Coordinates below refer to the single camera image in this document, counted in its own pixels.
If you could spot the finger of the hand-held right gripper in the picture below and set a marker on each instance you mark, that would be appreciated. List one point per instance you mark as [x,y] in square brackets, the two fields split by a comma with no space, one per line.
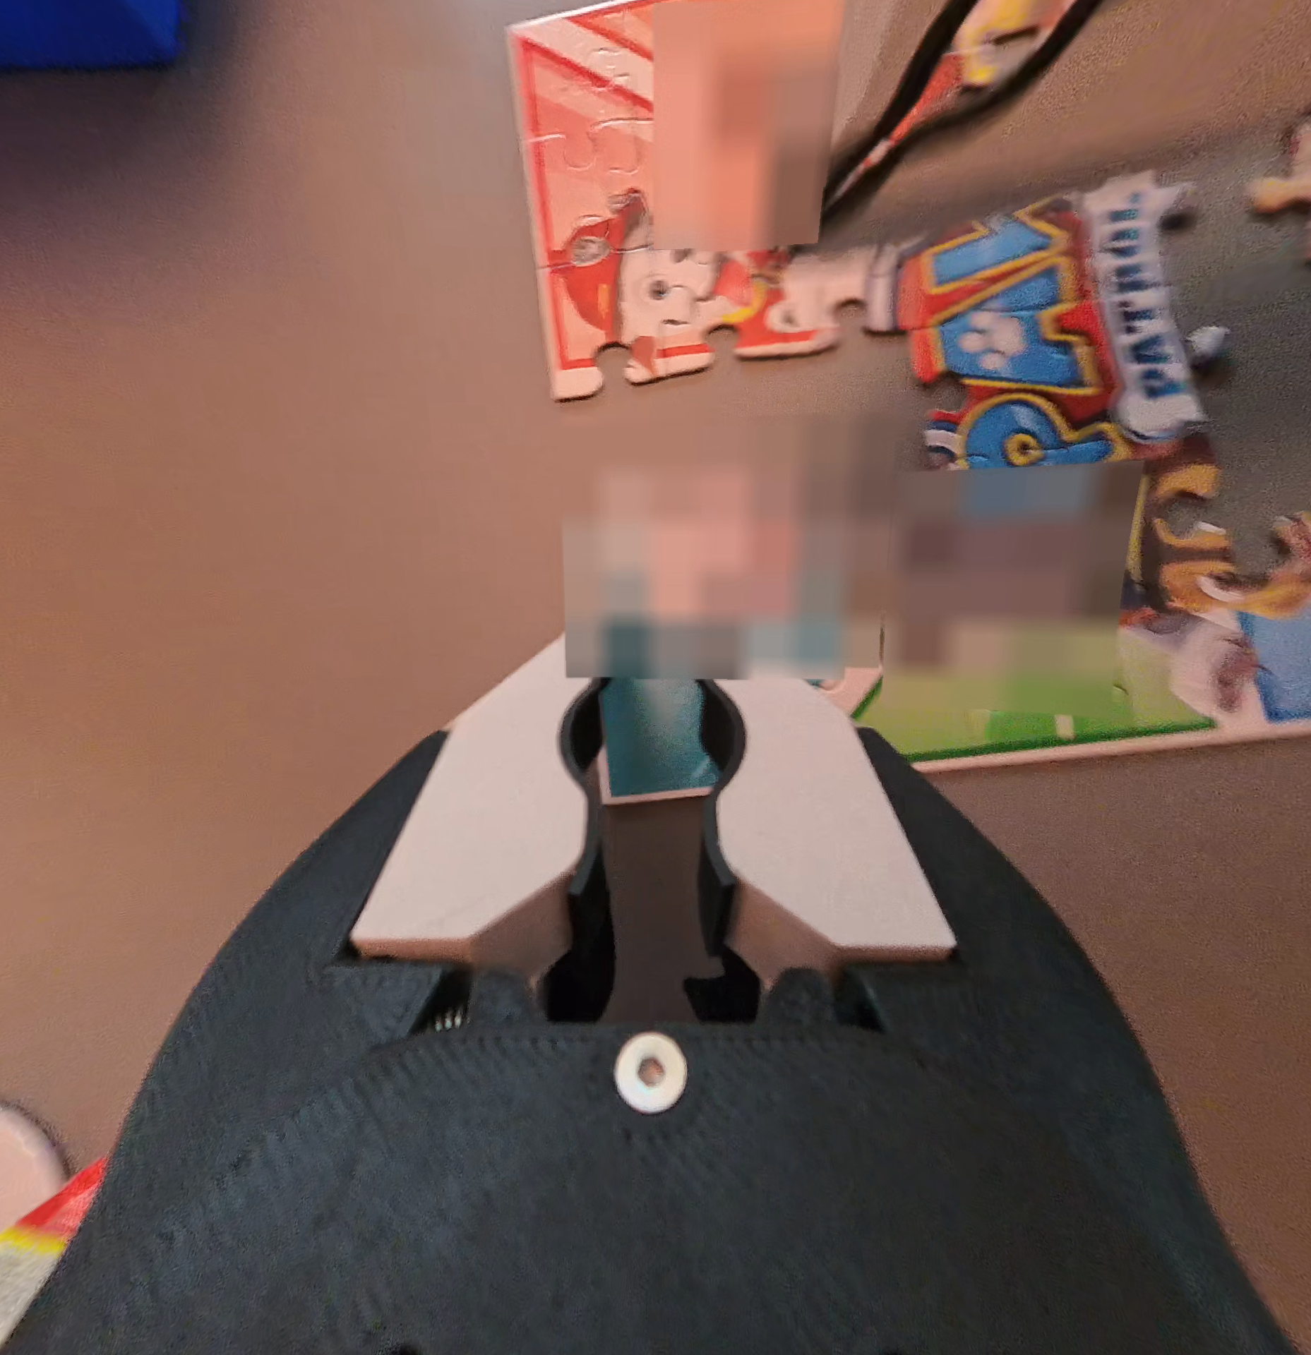
[1067,47]
[877,64]

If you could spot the blue storage bin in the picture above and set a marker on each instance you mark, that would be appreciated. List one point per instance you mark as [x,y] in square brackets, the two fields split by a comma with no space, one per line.
[71,31]

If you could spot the partly assembled cartoon jigsaw puzzle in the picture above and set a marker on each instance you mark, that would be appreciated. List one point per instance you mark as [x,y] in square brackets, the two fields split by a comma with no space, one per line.
[994,350]

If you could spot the cartoon puzzle box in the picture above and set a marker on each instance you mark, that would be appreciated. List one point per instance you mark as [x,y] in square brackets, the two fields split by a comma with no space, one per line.
[40,1227]

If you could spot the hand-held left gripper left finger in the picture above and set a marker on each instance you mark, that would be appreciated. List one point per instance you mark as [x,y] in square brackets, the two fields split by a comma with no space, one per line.
[474,836]

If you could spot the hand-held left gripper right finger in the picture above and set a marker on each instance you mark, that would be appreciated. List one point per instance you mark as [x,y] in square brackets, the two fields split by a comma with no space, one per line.
[824,847]

